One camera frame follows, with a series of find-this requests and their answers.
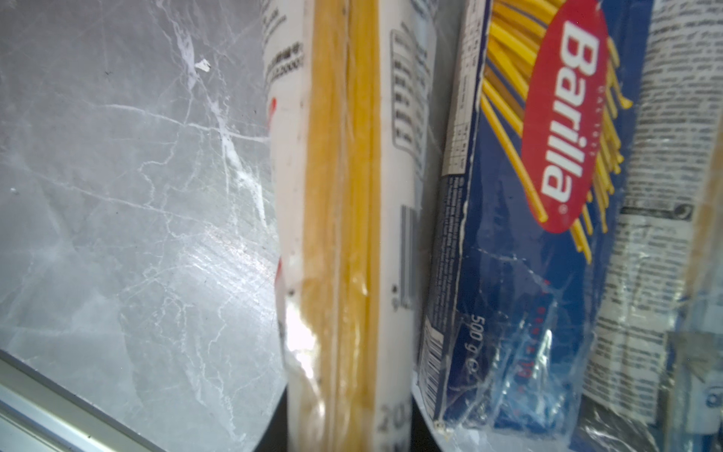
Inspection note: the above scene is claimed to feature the red spaghetti bag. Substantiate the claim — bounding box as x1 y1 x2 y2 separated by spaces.
262 1 438 451

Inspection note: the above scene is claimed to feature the blue Barilla spaghetti bag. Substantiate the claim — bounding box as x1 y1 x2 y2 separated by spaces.
419 1 653 442

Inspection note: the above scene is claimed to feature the clear white-label spaghetti bag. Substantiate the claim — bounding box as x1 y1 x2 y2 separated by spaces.
570 1 722 451

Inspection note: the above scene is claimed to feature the aluminium front rail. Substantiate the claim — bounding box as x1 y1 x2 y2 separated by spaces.
1 351 161 452

